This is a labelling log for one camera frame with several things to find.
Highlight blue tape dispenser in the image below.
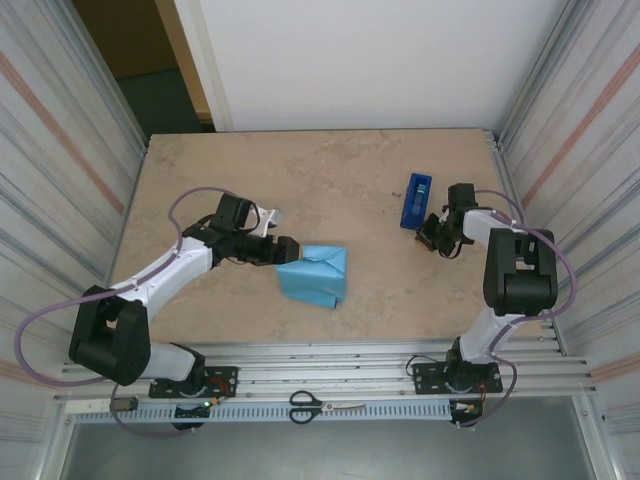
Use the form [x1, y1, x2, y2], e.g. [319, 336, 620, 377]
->
[399, 172, 434, 232]

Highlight black connector module with wires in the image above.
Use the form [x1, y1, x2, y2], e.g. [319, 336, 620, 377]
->
[448, 399, 486, 430]

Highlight brown wooden door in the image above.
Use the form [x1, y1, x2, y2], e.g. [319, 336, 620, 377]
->
[72, 0, 216, 124]

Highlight aluminium rail frame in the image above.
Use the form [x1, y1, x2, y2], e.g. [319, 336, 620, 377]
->
[52, 339, 601, 404]

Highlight black handled scissors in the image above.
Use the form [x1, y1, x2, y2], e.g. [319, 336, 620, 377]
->
[288, 390, 367, 425]

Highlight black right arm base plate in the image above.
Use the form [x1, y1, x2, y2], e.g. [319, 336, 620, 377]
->
[412, 362, 502, 396]

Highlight slotted grey cable duct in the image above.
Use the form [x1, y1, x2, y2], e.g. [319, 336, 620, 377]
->
[67, 399, 454, 425]

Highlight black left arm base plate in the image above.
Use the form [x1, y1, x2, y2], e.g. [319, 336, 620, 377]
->
[148, 365, 240, 400]

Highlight white door frame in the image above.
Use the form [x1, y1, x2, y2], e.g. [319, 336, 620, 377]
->
[172, 0, 236, 134]

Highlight blue cloth sheet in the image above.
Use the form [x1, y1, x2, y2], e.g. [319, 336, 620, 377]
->
[275, 243, 349, 310]

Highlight black connector module with led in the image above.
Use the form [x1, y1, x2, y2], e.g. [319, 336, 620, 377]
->
[172, 398, 224, 431]

